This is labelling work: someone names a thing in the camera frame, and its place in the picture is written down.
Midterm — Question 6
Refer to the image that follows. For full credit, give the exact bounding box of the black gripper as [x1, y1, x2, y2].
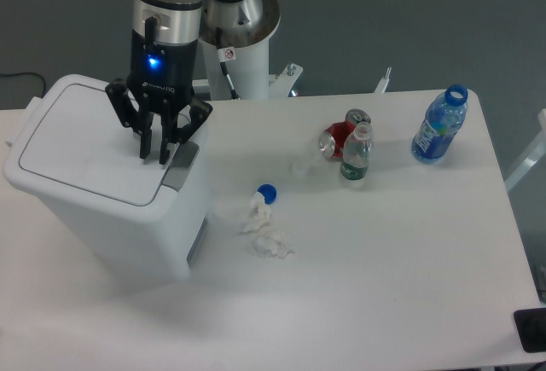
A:
[105, 15, 212, 165]

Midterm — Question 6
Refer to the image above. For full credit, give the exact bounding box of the white trash can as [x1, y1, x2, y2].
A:
[3, 74, 210, 281]

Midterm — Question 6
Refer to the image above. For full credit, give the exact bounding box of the blue bottle cap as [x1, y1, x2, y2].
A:
[257, 183, 277, 205]

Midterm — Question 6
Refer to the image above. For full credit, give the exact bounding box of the clear bottle cap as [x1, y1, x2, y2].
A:
[291, 159, 309, 177]

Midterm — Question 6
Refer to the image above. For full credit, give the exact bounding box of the crushed red soda can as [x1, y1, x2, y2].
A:
[318, 108, 371, 159]

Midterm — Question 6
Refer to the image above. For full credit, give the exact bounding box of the crumpled white tissue upper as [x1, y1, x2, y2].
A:
[241, 192, 271, 235]

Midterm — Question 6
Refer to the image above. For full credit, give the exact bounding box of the crumpled white tissue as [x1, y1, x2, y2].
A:
[252, 229, 295, 259]
[241, 192, 271, 235]

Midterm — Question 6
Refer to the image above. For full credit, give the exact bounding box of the crumpled white tissue lower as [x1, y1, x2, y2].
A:
[252, 229, 295, 259]

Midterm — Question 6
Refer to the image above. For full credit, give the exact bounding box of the small clear green-label bottle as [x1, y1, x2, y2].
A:
[340, 121, 373, 182]

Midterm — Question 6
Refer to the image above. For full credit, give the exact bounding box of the large blue drink bottle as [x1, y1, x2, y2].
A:
[411, 84, 468, 164]

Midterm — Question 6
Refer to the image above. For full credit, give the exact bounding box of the black device at edge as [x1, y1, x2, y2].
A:
[514, 308, 545, 353]

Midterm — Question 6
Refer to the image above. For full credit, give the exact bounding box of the black cable on pedestal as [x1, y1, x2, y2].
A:
[214, 26, 241, 101]

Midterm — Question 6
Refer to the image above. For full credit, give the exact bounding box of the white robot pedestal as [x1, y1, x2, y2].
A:
[197, 0, 303, 101]

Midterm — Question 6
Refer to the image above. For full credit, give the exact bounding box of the black floor cable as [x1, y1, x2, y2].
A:
[0, 72, 47, 96]

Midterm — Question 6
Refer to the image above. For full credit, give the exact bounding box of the white frame right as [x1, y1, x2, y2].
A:
[504, 109, 545, 193]

